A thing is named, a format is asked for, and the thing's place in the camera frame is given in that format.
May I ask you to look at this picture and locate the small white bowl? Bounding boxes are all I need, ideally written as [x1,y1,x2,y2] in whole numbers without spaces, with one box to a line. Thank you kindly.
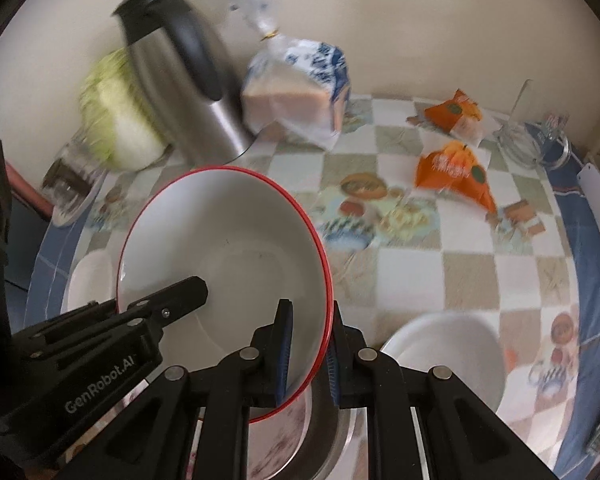
[60,249,116,313]

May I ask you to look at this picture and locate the strawberry pattern red-rimmed bowl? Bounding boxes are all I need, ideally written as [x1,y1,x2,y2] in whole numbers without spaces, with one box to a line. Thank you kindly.
[117,166,334,408]

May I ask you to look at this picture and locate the floral rimmed white plate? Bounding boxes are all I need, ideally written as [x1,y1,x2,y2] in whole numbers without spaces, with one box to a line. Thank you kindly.
[247,390,312,479]

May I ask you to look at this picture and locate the round metal tray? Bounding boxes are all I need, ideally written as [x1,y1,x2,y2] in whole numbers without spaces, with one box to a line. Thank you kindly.
[299,374,368,480]

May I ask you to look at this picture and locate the large white bowl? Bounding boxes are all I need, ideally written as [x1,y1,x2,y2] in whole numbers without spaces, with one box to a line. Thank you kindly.
[381,313,506,411]

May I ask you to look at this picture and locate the white floral serving tray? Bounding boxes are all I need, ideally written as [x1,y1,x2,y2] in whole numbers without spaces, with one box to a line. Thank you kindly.
[52,170,108,228]

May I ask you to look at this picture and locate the patterned checkered tablecloth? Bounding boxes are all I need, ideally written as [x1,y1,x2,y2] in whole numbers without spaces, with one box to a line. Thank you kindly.
[24,91,600,480]

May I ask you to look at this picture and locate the napa cabbage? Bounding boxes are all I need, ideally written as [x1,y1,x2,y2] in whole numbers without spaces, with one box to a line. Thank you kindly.
[79,49,168,171]

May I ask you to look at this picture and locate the near orange snack packet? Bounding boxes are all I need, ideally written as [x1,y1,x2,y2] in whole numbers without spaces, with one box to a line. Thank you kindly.
[414,141,496,214]

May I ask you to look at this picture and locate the orange snack packet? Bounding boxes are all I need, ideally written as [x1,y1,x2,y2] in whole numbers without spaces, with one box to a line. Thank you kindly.
[406,89,501,146]
[414,141,496,214]

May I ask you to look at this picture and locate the stainless steel thermos jug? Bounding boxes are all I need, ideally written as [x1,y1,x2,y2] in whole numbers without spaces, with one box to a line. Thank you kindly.
[114,0,254,167]

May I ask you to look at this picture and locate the far orange snack packet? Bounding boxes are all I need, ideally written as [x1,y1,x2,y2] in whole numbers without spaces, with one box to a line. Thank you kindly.
[406,89,501,146]

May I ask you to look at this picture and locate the bagged sliced bread loaf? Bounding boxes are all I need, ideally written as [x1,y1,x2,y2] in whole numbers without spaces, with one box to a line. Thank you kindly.
[230,0,351,151]

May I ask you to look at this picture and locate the clear glass mug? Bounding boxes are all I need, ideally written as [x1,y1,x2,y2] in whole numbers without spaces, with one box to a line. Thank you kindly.
[494,79,572,171]

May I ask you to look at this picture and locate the white rectangular device box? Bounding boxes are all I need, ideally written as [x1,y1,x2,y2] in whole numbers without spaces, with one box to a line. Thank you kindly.
[577,162,600,231]

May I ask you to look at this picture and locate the glass teapot brown handle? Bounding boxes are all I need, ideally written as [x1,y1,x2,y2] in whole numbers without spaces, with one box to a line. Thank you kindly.
[42,143,105,207]

